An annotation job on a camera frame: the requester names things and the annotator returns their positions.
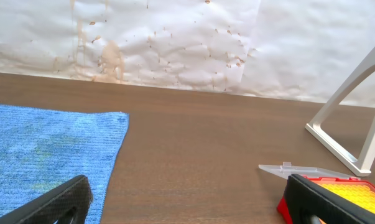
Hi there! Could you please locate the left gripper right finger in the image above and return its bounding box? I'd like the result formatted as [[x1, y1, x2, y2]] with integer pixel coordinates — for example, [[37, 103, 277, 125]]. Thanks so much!
[[283, 173, 375, 224]]

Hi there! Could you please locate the blue cloth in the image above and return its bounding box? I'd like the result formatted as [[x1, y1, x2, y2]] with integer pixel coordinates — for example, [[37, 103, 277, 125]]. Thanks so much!
[[0, 102, 130, 224]]

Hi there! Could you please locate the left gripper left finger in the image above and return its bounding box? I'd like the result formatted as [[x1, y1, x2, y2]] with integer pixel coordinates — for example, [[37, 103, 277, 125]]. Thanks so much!
[[0, 174, 93, 224]]

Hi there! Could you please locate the red and yellow tip box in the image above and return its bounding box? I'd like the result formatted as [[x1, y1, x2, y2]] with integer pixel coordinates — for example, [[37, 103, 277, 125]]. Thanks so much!
[[257, 161, 375, 224]]

